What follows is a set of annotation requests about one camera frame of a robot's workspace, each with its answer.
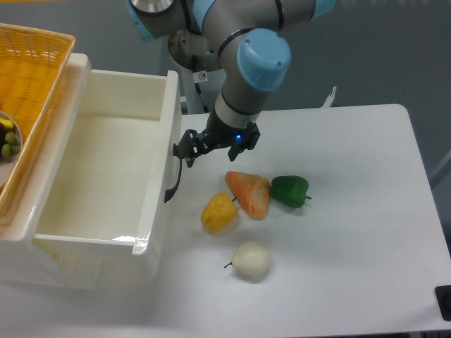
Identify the yellow woven basket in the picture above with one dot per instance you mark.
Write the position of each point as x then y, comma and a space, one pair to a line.
32, 65

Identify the white pear toy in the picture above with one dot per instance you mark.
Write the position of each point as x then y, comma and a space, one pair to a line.
251, 261

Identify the black corner object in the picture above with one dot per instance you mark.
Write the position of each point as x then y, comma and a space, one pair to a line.
443, 296

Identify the white drawer cabinet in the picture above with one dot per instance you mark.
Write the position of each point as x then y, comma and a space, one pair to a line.
22, 259

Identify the yellow bell pepper toy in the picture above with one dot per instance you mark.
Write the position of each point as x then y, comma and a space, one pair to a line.
218, 213

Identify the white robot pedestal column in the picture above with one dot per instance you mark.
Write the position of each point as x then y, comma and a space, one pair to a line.
202, 74

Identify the yellow banana toy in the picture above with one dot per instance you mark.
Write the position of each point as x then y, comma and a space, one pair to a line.
8, 124

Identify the green grapes bunch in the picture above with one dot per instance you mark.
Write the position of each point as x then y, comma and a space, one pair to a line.
9, 145

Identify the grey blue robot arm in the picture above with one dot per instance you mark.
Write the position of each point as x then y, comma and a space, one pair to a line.
243, 37

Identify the green bell pepper toy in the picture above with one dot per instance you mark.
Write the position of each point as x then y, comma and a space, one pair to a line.
290, 190

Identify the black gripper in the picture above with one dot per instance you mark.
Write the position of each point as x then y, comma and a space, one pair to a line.
216, 135

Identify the black top drawer handle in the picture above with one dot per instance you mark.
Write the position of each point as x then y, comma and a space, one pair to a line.
169, 193

